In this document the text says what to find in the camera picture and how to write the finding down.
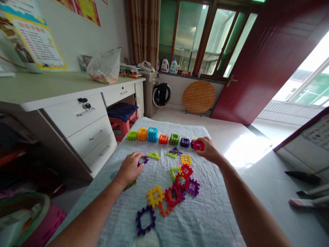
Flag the brown striped curtain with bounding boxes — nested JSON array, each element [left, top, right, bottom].
[[126, 0, 161, 72]]

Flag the person's right fingers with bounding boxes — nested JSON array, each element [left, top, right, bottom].
[[196, 137, 214, 148]]

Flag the wooden framed window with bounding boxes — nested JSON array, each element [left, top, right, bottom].
[[158, 0, 259, 83]]

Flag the person's right hand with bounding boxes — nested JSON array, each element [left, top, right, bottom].
[[193, 137, 227, 164]]

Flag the green square block tile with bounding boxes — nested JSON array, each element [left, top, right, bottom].
[[169, 166, 183, 181]]

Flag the white quilted cloth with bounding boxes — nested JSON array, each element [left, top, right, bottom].
[[47, 117, 247, 247]]

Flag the purple detergent bottle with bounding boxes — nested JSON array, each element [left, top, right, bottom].
[[160, 56, 170, 73]]

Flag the person's left fingers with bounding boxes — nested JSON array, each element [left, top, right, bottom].
[[128, 152, 147, 168]]

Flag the black keys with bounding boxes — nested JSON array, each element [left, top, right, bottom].
[[78, 97, 92, 110]]

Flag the dark red door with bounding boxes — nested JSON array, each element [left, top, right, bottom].
[[210, 0, 329, 126]]

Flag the round wooden folding table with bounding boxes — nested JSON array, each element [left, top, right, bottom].
[[182, 80, 216, 117]]

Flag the stack of books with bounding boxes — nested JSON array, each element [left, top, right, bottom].
[[119, 67, 143, 79]]

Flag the pink basket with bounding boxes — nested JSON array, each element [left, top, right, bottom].
[[0, 191, 68, 247]]

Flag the grey washing machine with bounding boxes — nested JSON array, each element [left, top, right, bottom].
[[140, 70, 171, 118]]

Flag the blue detergent bottle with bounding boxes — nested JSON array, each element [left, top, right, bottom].
[[169, 57, 179, 74]]

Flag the red wall poster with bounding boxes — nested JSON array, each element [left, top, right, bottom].
[[52, 0, 108, 27]]

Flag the large purple frame block tile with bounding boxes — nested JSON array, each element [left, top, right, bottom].
[[135, 205, 156, 236]]

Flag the purple green triangle block tile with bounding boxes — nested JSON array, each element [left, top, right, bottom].
[[166, 147, 183, 158]]

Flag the red square block tile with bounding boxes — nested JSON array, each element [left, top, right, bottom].
[[164, 186, 182, 213], [174, 173, 190, 190], [180, 163, 194, 178]]

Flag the purple square block tile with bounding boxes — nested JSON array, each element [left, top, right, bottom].
[[186, 178, 201, 198]]

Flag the white desk with drawers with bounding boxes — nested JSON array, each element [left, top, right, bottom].
[[0, 70, 146, 182]]

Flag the pink stool with blue cushion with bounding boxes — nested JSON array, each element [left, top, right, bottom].
[[107, 102, 139, 142]]

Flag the blue block cube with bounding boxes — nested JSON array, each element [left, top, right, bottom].
[[147, 127, 159, 143]]

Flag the clear plastic bag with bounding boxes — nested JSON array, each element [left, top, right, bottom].
[[86, 47, 122, 85]]

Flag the person's left hand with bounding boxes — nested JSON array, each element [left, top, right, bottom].
[[115, 152, 147, 187]]

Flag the yellow bordered wall poster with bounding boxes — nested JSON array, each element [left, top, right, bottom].
[[0, 0, 68, 71]]

